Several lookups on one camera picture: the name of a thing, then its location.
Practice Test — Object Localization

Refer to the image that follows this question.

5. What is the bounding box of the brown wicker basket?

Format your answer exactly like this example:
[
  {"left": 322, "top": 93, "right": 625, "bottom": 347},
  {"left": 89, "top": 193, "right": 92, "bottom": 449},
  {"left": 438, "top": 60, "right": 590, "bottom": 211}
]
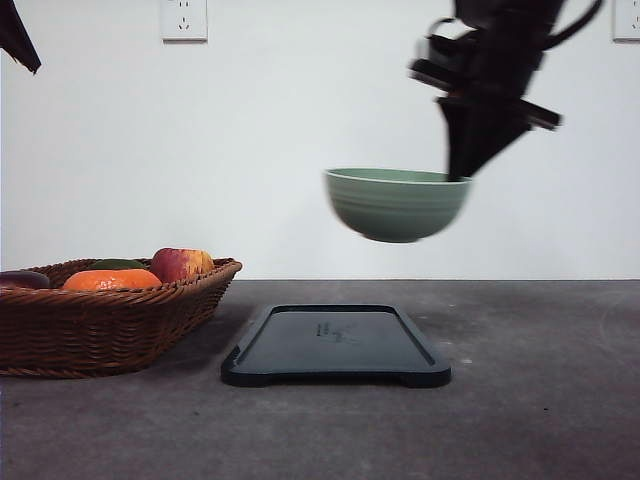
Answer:
[{"left": 0, "top": 258, "right": 243, "bottom": 378}]

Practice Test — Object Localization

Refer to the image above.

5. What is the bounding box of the green ceramic bowl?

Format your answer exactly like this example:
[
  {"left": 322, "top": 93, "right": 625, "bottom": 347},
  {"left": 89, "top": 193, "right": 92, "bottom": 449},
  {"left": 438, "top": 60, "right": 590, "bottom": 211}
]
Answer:
[{"left": 324, "top": 168, "right": 472, "bottom": 243}]

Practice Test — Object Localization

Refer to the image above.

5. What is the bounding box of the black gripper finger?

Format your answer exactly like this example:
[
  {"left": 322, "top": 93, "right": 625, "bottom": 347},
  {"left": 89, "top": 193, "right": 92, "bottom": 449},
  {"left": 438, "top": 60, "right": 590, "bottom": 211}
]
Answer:
[{"left": 0, "top": 0, "right": 42, "bottom": 74}]

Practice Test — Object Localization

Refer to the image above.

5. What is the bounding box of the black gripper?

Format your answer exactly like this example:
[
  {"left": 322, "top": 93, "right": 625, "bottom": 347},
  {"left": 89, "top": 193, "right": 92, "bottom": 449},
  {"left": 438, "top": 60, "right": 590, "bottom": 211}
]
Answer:
[{"left": 410, "top": 29, "right": 562, "bottom": 181}]

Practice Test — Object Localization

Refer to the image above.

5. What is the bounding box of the green avocado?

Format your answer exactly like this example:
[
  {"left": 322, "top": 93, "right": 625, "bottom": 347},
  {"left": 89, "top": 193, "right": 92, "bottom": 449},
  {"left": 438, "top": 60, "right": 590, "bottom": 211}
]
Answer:
[{"left": 89, "top": 259, "right": 146, "bottom": 270}]

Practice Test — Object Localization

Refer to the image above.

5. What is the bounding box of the white wall socket right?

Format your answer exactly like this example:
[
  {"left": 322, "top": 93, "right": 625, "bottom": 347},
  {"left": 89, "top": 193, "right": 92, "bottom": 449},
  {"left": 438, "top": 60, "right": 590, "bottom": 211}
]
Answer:
[{"left": 612, "top": 0, "right": 640, "bottom": 48}]

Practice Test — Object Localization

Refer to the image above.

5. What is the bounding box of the dark purple eggplant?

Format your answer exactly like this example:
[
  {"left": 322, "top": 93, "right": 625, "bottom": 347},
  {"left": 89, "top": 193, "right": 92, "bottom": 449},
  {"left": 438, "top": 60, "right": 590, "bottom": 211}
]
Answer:
[{"left": 0, "top": 270, "right": 50, "bottom": 289}]

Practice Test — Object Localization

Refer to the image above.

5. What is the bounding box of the red yellow apple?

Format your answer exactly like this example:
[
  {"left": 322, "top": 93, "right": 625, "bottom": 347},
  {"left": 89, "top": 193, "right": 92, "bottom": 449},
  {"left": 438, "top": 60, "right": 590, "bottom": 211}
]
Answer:
[{"left": 150, "top": 247, "right": 215, "bottom": 283}]

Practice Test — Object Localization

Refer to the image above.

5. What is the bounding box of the orange fruit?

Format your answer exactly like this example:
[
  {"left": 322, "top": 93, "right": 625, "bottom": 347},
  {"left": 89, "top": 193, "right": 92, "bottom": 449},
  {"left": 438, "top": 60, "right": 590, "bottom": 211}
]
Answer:
[{"left": 62, "top": 269, "right": 162, "bottom": 291}]

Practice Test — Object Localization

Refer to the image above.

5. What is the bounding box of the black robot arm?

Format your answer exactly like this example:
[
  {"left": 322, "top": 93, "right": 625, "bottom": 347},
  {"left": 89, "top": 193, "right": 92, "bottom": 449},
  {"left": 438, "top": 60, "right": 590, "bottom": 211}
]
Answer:
[{"left": 408, "top": 0, "right": 564, "bottom": 181}]

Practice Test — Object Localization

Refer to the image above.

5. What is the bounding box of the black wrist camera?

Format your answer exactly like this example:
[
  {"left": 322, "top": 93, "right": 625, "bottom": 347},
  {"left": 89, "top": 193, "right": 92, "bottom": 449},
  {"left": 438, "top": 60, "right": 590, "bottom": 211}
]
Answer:
[{"left": 418, "top": 18, "right": 478, "bottom": 68}]

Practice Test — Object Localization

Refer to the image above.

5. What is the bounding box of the white wall socket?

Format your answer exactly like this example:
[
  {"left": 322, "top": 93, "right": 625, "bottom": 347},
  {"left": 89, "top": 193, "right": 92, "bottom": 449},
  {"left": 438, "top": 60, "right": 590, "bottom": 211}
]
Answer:
[
  {"left": 160, "top": 0, "right": 208, "bottom": 47},
  {"left": 612, "top": 0, "right": 640, "bottom": 48}
]

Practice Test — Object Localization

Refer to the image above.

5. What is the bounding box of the dark teal rectangular tray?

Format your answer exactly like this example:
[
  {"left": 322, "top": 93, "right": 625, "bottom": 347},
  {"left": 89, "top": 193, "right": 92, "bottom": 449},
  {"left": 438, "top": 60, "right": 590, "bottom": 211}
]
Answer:
[{"left": 221, "top": 304, "right": 451, "bottom": 387}]

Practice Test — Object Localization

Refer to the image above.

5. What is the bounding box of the white wall socket left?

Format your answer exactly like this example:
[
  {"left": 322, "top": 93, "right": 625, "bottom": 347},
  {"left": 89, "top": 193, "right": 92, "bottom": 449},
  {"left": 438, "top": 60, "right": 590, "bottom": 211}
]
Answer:
[{"left": 160, "top": 0, "right": 208, "bottom": 47}]

